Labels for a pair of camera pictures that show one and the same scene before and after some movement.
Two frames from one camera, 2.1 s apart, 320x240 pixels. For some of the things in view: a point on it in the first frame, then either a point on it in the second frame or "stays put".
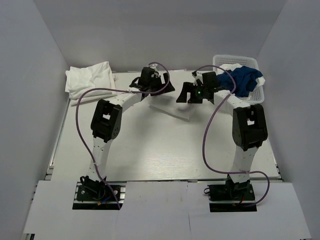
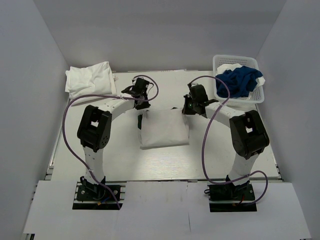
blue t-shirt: [245, 78] stays put
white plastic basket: [257, 96] stays put
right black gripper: [187, 87] → [186, 110]
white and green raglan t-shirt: [168, 104] → [161, 128]
